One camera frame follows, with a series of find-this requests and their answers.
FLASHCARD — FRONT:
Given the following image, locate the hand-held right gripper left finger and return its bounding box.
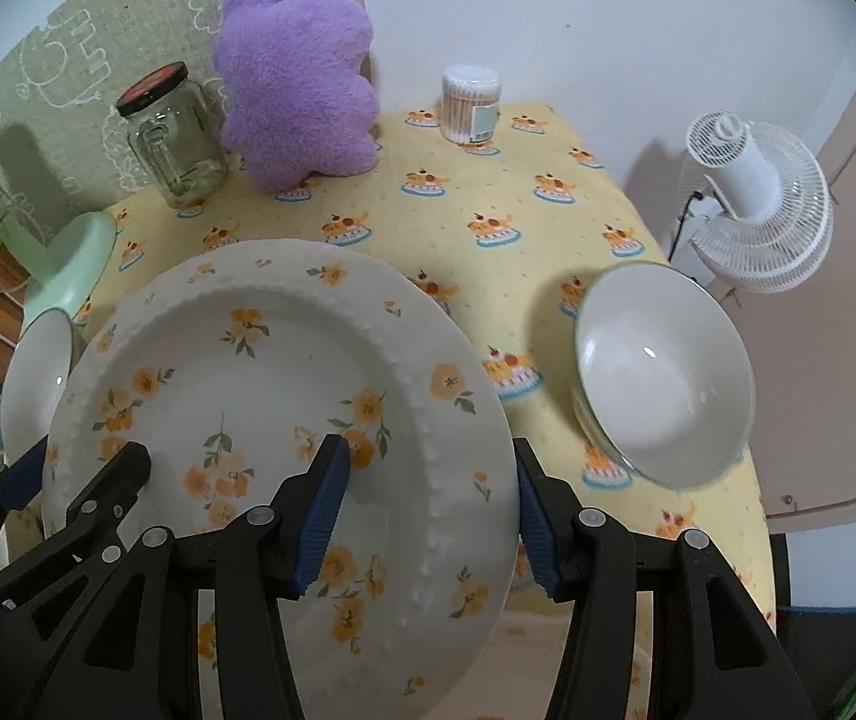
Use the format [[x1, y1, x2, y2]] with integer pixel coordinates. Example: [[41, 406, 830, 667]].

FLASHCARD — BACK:
[[30, 433, 355, 720]]

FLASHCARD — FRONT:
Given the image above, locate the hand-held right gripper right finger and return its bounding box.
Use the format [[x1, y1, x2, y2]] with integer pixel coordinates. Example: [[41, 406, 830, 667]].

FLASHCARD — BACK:
[[512, 436, 819, 720]]

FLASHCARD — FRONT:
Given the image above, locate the white bowl with green rim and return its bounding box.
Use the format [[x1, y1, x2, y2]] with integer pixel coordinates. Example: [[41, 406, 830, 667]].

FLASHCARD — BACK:
[[0, 310, 76, 466]]

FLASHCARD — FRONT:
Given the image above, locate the white plate with orange flowers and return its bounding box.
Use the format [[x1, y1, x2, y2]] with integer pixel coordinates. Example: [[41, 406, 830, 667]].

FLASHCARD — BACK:
[[41, 238, 522, 720]]

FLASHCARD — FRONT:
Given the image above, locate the white bowl with printed outside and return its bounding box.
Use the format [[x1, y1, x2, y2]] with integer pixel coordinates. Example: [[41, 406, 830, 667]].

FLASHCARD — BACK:
[[570, 261, 757, 488]]

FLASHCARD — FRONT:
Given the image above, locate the green desk fan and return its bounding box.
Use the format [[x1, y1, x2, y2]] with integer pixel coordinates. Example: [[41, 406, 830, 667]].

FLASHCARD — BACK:
[[0, 109, 120, 331]]

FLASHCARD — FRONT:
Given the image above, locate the glass jar with black lid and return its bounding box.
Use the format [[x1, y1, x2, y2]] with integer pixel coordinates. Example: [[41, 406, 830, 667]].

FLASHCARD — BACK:
[[114, 61, 230, 211]]

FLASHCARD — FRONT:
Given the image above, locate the beige cabinet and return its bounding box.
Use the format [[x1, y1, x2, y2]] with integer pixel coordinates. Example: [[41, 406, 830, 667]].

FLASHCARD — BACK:
[[728, 37, 856, 518]]

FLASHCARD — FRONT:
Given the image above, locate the yellow printed tablecloth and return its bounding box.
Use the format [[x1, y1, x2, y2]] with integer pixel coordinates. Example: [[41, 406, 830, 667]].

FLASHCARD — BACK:
[[71, 101, 777, 720]]

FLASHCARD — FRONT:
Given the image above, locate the white desk fan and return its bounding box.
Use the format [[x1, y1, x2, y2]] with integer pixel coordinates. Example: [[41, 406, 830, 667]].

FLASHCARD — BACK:
[[678, 111, 836, 295]]

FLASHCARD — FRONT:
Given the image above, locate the cotton swab container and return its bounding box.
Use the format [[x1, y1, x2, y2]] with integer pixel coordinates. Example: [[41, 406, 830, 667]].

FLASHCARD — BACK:
[[438, 64, 504, 145]]

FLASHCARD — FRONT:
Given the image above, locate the purple plush toy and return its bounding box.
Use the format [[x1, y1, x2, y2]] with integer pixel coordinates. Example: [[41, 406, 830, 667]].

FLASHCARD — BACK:
[[212, 0, 382, 194]]

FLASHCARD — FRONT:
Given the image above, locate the black fan cable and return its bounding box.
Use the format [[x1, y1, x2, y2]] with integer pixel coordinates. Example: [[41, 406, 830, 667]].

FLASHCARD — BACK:
[[668, 191, 706, 263]]

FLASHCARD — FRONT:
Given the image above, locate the green printed wall cloth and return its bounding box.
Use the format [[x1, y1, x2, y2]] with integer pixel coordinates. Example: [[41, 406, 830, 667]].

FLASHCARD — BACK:
[[0, 0, 369, 218]]

